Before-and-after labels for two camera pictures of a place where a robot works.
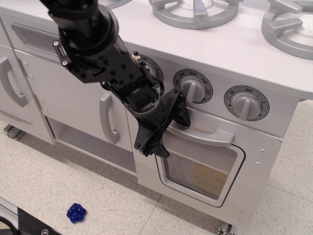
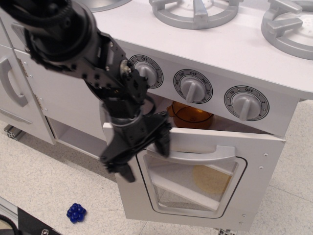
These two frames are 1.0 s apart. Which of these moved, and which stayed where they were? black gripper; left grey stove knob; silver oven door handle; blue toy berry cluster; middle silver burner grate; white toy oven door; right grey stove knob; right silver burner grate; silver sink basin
Moved: black gripper; silver oven door handle; white toy oven door
Stayed: silver sink basin; right silver burner grate; left grey stove knob; blue toy berry cluster; middle silver burner grate; right grey stove knob
